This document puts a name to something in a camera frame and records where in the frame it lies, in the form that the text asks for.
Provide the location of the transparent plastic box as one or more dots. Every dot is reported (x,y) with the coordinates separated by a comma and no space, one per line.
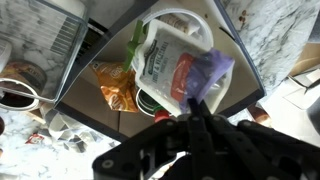
(33,26)

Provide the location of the white paper sheets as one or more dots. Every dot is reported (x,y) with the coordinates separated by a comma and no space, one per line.
(283,116)

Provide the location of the green bottle red cap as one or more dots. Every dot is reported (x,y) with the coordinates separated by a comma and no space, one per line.
(148,101)

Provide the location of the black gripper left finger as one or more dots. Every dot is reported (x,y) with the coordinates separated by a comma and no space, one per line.
(166,146)

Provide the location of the purple pouch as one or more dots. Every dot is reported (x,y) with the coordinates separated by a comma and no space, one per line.
(206,73)

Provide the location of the orange snack bag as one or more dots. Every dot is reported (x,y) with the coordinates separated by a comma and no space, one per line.
(115,86)

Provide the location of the white pouch brown print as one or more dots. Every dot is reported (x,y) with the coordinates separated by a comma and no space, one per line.
(180,23)

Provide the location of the white pouch green cap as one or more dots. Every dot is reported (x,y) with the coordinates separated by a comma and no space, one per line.
(160,63)

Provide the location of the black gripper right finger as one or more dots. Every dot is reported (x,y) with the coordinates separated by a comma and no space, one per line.
(246,150)

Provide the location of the small red wrapper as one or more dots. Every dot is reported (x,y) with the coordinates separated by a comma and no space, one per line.
(34,138)

